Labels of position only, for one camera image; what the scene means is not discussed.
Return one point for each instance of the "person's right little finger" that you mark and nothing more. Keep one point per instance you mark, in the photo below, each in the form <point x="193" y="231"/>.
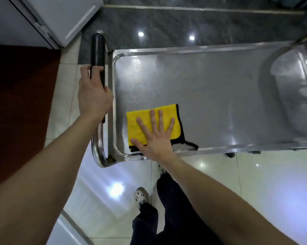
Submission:
<point x="170" y="126"/>

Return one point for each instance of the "person's left hand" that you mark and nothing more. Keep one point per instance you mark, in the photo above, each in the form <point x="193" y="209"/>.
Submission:
<point x="93" y="95"/>

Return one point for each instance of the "person's right hand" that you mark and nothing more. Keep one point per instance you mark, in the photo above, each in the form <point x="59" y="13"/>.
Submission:
<point x="156" y="142"/>

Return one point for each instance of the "person's right forearm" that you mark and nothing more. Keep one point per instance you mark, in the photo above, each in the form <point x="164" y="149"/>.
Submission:
<point x="225" y="204"/>

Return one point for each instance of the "black cart wheel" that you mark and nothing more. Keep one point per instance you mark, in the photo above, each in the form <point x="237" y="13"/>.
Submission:
<point x="230" y="155"/>
<point x="254" y="152"/>

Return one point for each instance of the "person's right thumb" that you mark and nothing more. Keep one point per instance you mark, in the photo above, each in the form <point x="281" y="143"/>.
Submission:
<point x="138" y="143"/>

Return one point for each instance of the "person's left white shoe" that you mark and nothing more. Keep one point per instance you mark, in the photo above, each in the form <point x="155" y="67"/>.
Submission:
<point x="140" y="196"/>

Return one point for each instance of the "person's left forearm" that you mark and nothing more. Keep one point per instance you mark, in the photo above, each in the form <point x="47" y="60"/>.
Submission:
<point x="43" y="181"/>

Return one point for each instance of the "metal floor threshold strip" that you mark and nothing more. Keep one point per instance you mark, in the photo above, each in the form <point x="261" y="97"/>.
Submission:
<point x="204" y="9"/>

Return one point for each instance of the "person's right middle finger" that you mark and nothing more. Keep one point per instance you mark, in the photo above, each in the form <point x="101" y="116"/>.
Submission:
<point x="153" y="121"/>

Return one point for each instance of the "dark red floor mat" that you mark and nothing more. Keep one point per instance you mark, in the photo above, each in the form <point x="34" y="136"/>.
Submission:
<point x="18" y="109"/>

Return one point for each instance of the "white cabinet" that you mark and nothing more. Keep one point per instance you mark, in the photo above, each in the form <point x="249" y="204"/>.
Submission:
<point x="59" y="15"/>

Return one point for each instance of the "person's white shoe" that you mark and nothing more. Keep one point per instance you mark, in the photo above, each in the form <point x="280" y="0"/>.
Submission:
<point x="140" y="196"/>
<point x="161" y="168"/>

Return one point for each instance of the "person's left thumb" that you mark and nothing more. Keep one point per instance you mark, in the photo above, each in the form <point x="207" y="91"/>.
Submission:
<point x="85" y="72"/>

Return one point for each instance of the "dark trousers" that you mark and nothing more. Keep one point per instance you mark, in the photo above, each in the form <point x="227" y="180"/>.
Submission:
<point x="174" y="216"/>

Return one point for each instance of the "yellow microfibre cloth black trim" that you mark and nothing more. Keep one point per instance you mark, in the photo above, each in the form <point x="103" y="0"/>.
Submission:
<point x="135" y="123"/>

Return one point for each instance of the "person's right white shoe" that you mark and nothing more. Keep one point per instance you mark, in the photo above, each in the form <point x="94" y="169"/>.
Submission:
<point x="161" y="168"/>

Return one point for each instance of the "stainless steel cart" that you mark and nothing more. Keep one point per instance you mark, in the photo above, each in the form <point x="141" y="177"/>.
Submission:
<point x="207" y="99"/>

